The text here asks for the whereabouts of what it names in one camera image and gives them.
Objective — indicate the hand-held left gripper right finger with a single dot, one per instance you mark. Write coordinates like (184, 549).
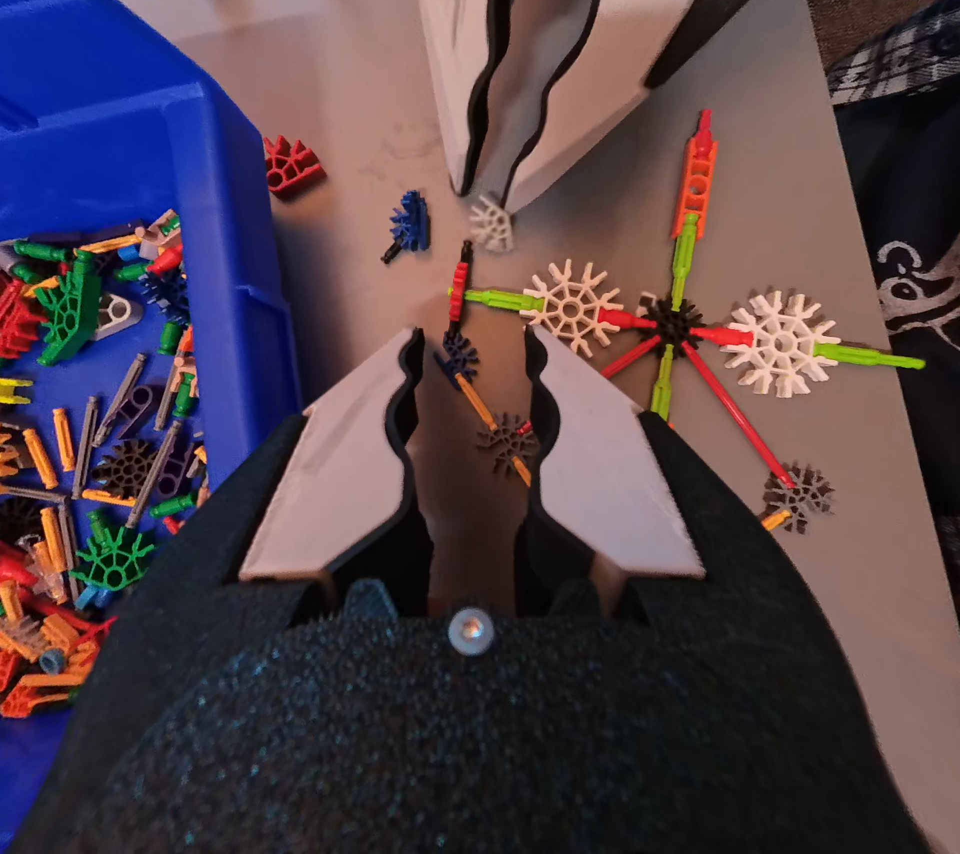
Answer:
(607, 486)

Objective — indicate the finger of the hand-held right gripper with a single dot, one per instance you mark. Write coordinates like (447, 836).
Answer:
(457, 81)
(645, 6)

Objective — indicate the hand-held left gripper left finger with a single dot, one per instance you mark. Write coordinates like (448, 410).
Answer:
(330, 479)

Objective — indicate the grey-white toy connector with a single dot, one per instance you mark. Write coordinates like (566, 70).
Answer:
(493, 223)

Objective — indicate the colourful rod and connector structure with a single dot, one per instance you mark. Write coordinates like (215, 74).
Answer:
(570, 306)

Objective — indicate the pile of toy construction pieces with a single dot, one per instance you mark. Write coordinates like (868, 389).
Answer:
(124, 467)

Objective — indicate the blue plastic bin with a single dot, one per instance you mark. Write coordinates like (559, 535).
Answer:
(112, 118)

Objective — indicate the blue connector with black rod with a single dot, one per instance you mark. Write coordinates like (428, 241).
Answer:
(411, 222)

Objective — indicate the plaid cloth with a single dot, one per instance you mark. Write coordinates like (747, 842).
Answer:
(900, 58)

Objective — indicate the small clear clip piece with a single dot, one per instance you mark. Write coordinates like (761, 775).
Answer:
(646, 305)

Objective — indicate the red toy connector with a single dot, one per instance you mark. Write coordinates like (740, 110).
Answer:
(292, 167)

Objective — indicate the black printed clothing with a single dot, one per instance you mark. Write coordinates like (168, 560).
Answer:
(922, 193)

